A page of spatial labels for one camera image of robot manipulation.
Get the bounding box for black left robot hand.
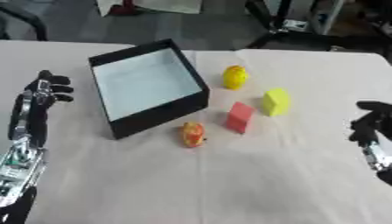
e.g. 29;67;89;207
7;69;75;149

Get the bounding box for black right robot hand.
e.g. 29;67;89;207
347;101;392;147

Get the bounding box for black box with white inside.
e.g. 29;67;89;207
87;38;212;140

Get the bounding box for black chair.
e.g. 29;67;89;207
0;3;49;42

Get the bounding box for yellow block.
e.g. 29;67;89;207
262;87;291;117

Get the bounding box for black tripod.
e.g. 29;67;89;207
243;0;392;51

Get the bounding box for red block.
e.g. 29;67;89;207
225;101;256;135

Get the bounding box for yellow toy lemon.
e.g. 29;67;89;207
221;65;251;90

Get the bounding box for white sheet with red object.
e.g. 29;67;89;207
94;0;204;18

